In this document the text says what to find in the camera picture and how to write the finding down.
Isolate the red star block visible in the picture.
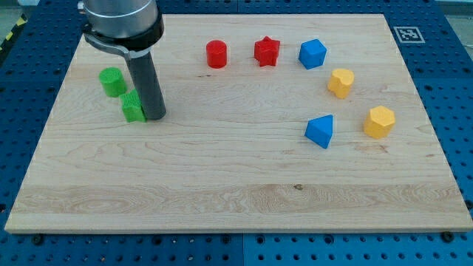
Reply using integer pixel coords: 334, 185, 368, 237
253, 36, 280, 67

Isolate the green star block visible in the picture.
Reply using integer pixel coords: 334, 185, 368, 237
119, 89, 146, 123

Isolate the yellow heart block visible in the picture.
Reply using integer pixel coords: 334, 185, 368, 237
327, 68, 355, 99

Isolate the wooden board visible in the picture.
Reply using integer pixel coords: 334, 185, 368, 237
5, 14, 472, 234

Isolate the blue triangular prism block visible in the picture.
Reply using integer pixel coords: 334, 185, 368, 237
304, 115, 333, 149

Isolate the red cylinder block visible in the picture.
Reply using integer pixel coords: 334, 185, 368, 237
205, 40, 227, 69

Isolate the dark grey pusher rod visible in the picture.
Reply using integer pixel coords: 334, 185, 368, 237
126, 50, 166, 120

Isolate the blue cube block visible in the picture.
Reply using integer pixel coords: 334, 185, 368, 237
299, 39, 327, 69

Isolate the green cylinder block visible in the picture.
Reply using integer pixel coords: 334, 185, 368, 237
98, 67, 127, 98

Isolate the yellow hexagon block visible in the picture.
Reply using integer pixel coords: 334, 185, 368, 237
363, 106, 396, 139

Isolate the white fiducial marker tag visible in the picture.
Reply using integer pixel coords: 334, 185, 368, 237
394, 26, 425, 44

